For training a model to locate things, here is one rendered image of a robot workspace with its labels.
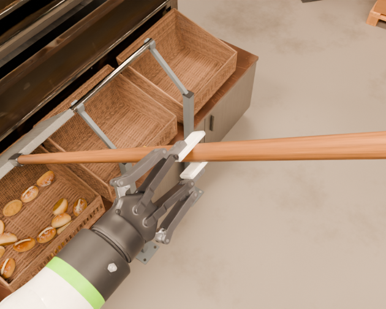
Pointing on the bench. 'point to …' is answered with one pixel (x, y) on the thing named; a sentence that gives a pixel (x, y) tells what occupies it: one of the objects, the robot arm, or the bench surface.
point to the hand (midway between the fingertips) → (193, 154)
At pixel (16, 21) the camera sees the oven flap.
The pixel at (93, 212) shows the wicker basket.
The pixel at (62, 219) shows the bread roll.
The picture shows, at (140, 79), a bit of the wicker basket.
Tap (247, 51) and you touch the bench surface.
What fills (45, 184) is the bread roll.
